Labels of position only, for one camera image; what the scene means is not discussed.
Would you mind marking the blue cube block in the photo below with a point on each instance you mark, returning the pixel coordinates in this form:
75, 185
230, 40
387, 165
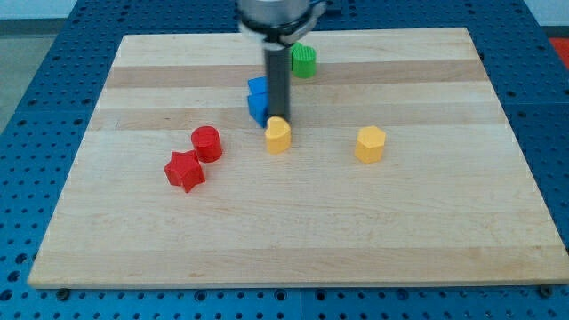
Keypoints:
258, 108

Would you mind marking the green block behind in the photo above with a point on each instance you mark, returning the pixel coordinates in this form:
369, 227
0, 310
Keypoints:
293, 48

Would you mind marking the red cylinder block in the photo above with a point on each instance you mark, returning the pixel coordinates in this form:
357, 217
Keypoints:
206, 143

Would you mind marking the wooden board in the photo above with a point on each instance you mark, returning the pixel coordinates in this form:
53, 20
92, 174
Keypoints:
451, 202

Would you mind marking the green cylinder block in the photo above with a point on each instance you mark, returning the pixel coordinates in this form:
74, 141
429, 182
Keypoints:
305, 62

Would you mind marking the blue block behind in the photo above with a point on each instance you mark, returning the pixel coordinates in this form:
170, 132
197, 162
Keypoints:
257, 85

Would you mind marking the red star block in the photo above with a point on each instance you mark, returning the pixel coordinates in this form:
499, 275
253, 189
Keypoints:
184, 170

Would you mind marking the yellow hexagon block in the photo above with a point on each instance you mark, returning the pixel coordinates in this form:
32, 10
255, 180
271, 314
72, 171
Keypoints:
370, 144

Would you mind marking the yellow heart block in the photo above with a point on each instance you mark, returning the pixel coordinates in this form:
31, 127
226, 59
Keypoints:
278, 135

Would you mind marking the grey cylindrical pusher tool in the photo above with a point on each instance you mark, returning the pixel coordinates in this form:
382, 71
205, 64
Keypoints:
278, 69

